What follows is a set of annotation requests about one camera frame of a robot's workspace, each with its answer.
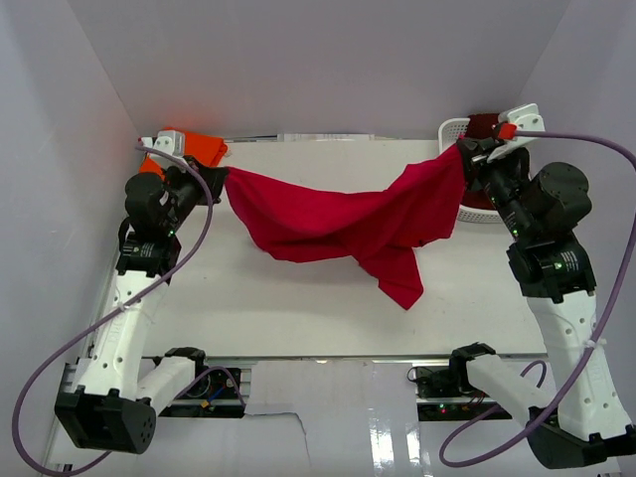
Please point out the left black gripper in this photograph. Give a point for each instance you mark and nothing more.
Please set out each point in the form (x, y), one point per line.
(215, 176)

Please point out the folded orange t shirt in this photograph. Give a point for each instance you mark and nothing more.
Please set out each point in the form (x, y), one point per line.
(208, 151)

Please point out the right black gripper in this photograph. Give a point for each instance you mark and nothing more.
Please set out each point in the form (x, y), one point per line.
(474, 155)

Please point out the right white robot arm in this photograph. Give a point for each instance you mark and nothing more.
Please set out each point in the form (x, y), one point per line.
(584, 422)

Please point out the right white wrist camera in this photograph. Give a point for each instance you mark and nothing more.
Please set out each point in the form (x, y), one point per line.
(515, 129)

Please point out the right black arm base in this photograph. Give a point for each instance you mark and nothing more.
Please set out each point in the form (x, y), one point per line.
(438, 399)

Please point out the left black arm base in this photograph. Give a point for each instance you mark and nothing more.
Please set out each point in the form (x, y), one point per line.
(215, 396)

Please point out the dark maroon t shirt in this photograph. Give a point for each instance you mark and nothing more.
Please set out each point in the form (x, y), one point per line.
(480, 126)

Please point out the white plastic basket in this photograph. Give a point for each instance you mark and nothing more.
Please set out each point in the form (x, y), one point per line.
(448, 132)

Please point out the bright red t shirt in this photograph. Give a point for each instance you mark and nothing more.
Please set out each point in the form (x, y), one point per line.
(379, 230)

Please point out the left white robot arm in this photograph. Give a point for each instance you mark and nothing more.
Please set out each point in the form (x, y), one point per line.
(113, 407)

